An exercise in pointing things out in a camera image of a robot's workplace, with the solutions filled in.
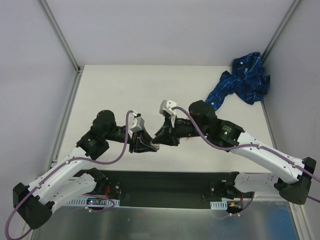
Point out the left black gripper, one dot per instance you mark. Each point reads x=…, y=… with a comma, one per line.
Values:
x=136, y=140

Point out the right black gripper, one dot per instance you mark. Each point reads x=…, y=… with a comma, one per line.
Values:
x=170, y=131

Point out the clear nail polish bottle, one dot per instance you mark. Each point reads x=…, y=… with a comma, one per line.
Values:
x=156, y=146

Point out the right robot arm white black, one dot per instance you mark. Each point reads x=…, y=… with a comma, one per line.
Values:
x=290, y=177

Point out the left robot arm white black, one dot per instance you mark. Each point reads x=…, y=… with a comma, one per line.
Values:
x=37, y=201

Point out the mannequin hand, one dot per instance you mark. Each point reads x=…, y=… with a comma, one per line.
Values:
x=186, y=138

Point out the blue plaid shirt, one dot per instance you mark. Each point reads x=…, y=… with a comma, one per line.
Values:
x=247, y=80

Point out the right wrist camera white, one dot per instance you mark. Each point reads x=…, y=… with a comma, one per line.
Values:
x=166, y=107

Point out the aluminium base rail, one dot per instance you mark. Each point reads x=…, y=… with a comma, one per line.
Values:
x=51, y=187

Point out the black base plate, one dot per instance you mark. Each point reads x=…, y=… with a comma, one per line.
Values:
x=179, y=190

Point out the left white cable duct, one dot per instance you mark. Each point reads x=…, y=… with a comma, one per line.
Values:
x=84, y=201

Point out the white cable duct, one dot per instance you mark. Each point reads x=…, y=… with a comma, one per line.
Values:
x=84, y=201
x=226, y=204

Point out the right white cable duct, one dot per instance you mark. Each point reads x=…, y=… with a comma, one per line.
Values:
x=226, y=204

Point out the left aluminium frame post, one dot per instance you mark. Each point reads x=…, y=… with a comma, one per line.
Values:
x=59, y=35

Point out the aluminium frame post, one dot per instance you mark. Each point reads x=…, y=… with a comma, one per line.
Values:
x=289, y=14
x=59, y=35

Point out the right aluminium frame post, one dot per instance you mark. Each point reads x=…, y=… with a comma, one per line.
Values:
x=289, y=14

